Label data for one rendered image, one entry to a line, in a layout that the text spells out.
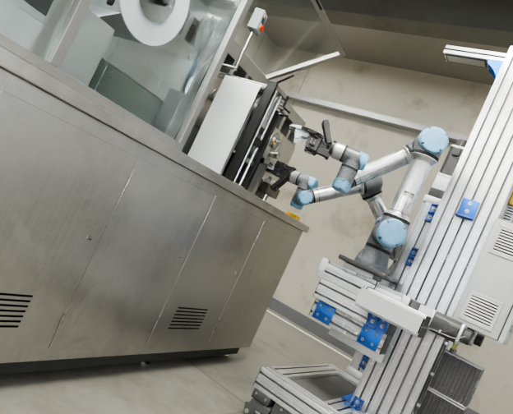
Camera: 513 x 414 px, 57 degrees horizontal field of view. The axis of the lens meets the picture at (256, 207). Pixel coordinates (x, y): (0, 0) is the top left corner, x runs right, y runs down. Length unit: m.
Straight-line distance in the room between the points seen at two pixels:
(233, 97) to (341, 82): 3.42
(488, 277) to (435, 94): 3.47
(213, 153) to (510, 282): 1.47
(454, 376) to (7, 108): 1.92
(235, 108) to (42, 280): 1.37
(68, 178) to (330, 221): 4.06
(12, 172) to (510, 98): 2.03
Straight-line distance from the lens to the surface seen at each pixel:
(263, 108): 2.31
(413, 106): 5.41
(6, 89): 1.28
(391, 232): 1.99
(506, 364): 4.73
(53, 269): 1.53
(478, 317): 2.16
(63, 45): 1.38
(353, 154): 2.04
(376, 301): 1.96
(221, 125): 2.48
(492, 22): 3.69
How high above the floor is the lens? 0.78
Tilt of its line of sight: 2 degrees up
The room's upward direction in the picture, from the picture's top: 25 degrees clockwise
